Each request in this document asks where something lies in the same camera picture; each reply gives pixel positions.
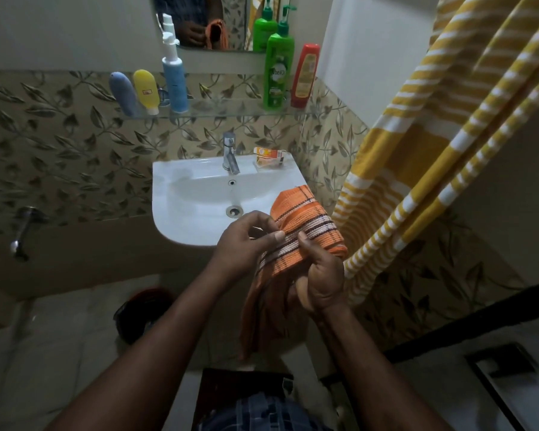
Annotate blue plaid shorts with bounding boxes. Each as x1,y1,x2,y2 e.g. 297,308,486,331
197,392,334,431

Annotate grey blue tube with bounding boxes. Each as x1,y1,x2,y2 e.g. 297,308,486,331
109,72,139,118

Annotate wall mirror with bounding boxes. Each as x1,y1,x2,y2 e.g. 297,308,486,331
152,0,336,54

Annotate green pump bottle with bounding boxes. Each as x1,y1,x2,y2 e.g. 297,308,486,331
263,5,296,109

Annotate person's right forearm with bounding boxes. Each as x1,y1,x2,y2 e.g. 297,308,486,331
312,305,454,431

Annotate chrome sink faucet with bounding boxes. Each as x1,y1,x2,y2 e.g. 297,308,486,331
222,132,241,176

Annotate glass wall shelf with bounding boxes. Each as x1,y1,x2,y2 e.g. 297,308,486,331
117,98,320,120

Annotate person's left hand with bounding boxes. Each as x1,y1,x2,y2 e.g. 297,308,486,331
208,210,286,284

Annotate white ceramic sink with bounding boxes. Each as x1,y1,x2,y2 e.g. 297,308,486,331
152,152,307,247

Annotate person's right hand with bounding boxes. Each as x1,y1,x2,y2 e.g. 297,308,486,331
296,231,346,316

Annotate red bottle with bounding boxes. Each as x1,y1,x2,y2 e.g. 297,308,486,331
290,43,321,109

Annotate person's left forearm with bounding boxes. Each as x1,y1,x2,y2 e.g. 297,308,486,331
45,260,239,431

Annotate chrome wall tap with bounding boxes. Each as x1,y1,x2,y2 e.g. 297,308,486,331
9,206,50,262

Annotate blue white pump bottle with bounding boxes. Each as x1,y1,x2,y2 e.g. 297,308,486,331
161,32,190,114

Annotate red black bucket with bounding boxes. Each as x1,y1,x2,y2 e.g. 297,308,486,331
113,287,177,346

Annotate yellow tube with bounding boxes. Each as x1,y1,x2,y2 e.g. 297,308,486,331
132,69,161,116

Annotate orange white toothpaste tube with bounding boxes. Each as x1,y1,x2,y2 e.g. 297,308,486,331
253,146,293,169

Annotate yellow white striped towel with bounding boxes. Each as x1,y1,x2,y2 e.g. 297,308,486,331
331,0,539,306

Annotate orange striped cloth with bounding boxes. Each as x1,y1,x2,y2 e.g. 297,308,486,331
239,185,349,360

